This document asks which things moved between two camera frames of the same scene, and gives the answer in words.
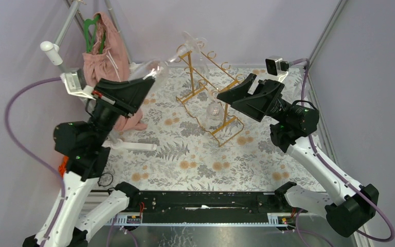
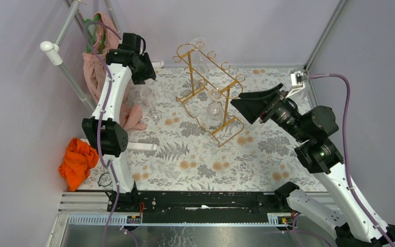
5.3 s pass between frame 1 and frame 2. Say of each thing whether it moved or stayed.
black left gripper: moved
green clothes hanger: stayed
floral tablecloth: stayed
